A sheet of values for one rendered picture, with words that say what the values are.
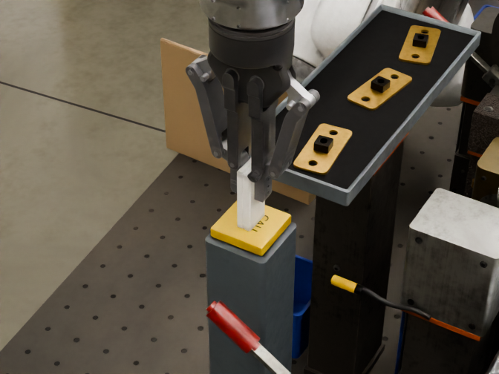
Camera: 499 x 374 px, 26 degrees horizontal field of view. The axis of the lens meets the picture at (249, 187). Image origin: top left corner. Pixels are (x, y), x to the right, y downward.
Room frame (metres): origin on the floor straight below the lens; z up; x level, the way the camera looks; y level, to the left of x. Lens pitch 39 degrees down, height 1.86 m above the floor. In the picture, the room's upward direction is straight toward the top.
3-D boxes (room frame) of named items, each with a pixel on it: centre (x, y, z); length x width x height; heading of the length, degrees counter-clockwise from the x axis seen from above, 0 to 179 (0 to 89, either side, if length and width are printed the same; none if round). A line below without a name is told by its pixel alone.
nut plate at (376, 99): (1.04, -0.15, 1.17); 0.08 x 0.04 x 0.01; 140
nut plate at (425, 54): (1.14, -0.21, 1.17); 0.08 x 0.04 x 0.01; 162
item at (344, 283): (0.86, -0.15, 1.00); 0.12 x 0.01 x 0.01; 59
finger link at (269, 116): (0.81, -0.01, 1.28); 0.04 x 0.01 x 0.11; 149
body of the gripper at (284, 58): (0.82, 0.00, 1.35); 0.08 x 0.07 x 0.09; 59
